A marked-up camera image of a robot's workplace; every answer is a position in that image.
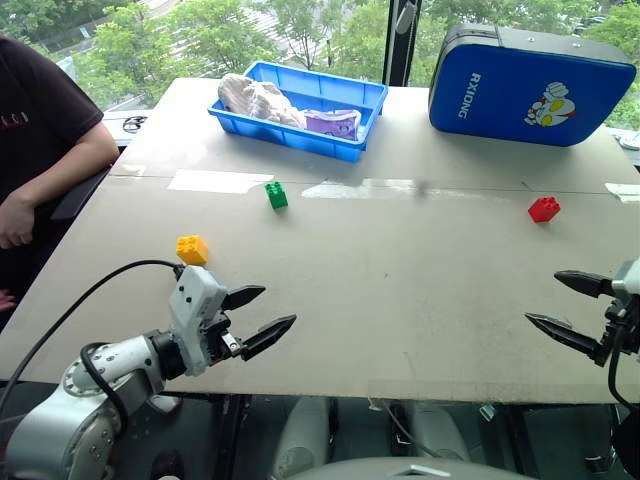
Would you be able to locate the green toy brick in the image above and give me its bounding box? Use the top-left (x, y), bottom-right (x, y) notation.
top-left (264, 181), bottom-right (290, 211)

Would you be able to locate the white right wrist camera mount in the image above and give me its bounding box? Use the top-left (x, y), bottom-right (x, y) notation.
top-left (610, 257), bottom-right (640, 357)

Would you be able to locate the blue plastic bin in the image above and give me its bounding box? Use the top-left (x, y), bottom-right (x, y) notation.
top-left (207, 60), bottom-right (390, 164)

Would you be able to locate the crumpled white cloth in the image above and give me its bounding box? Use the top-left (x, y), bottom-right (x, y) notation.
top-left (217, 73), bottom-right (307, 129)

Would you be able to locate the person's bare hand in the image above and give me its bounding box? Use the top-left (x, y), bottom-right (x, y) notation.
top-left (0, 192), bottom-right (40, 250)

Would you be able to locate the person in black shirt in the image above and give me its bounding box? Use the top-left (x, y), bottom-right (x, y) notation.
top-left (0, 37), bottom-right (121, 314)

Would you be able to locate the yellow toy brick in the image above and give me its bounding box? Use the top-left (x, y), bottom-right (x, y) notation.
top-left (175, 234), bottom-right (210, 266)

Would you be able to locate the blue RXIONG case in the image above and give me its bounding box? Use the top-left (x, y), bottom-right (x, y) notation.
top-left (428, 23), bottom-right (638, 148)

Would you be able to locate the purple printed package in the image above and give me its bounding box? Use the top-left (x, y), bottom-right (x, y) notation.
top-left (303, 108), bottom-right (363, 141)

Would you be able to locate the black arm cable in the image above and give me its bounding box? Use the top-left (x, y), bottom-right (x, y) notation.
top-left (606, 319), bottom-right (640, 416)
top-left (0, 259), bottom-right (185, 431)

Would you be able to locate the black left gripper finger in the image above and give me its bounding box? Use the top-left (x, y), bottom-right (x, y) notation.
top-left (240, 314), bottom-right (298, 363)
top-left (221, 285), bottom-right (267, 311)

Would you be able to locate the silver robot body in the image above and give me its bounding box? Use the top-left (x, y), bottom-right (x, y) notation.
top-left (272, 397), bottom-right (536, 480)

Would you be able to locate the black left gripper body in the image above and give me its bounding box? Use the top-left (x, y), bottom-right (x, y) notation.
top-left (201, 309), bottom-right (246, 367)

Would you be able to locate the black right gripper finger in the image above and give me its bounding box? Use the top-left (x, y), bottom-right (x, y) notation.
top-left (523, 312), bottom-right (612, 369)
top-left (553, 270), bottom-right (616, 300)

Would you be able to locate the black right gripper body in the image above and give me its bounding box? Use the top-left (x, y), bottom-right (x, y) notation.
top-left (602, 295), bottom-right (632, 352)

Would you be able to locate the black chair armrest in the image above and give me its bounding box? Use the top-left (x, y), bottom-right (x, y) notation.
top-left (49, 164), bottom-right (112, 223)

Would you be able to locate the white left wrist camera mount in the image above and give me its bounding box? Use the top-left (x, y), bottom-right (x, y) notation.
top-left (168, 265), bottom-right (229, 377)

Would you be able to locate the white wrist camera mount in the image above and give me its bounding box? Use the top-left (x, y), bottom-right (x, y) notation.
top-left (168, 265), bottom-right (229, 377)
top-left (610, 257), bottom-right (640, 357)

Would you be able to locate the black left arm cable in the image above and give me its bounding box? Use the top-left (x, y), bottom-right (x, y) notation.
top-left (0, 259), bottom-right (185, 431)

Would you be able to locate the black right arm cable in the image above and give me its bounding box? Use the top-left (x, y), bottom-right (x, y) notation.
top-left (606, 319), bottom-right (640, 416)

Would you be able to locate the red toy brick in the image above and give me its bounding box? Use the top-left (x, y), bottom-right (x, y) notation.
top-left (527, 196), bottom-right (561, 224)

